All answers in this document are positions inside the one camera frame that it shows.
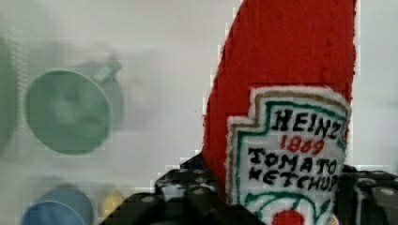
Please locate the yellow plush banana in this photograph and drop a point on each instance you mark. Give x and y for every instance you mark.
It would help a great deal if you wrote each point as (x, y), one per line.
(110, 203)

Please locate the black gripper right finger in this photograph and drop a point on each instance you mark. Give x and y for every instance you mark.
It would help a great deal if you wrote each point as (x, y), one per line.
(366, 198)

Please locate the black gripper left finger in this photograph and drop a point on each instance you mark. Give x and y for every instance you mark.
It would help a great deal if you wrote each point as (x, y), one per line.
(188, 195)

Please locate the red plush ketchup bottle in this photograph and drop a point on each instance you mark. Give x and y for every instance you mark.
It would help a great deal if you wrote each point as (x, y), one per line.
(278, 113)

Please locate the blue cup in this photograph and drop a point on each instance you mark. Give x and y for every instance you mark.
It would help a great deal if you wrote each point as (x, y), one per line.
(60, 206)

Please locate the green oval strainer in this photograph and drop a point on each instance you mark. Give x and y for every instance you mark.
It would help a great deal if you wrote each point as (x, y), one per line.
(8, 96)

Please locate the green cup with handle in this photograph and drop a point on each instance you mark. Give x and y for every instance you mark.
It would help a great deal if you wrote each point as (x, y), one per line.
(73, 111)

